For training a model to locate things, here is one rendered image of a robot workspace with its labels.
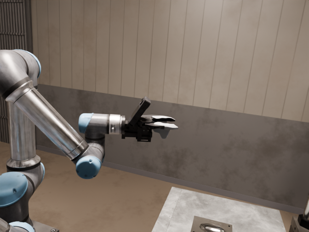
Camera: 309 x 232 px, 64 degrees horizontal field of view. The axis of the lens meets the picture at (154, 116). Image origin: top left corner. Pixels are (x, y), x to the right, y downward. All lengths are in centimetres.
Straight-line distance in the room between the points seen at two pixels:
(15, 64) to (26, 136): 28
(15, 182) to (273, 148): 275
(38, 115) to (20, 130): 19
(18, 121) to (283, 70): 264
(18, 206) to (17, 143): 22
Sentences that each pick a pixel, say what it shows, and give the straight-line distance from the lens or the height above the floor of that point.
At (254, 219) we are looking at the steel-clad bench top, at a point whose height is 80.
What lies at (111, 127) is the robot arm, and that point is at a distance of 92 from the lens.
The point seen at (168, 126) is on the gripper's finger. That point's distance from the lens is 91.
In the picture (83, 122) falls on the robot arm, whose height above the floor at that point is 145.
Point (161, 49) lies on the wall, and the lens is 318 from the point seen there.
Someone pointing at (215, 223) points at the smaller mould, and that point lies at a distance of 145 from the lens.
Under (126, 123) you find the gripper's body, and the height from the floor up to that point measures 145.
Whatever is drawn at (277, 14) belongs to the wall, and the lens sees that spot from 307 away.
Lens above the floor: 171
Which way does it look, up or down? 14 degrees down
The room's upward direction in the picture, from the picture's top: 4 degrees clockwise
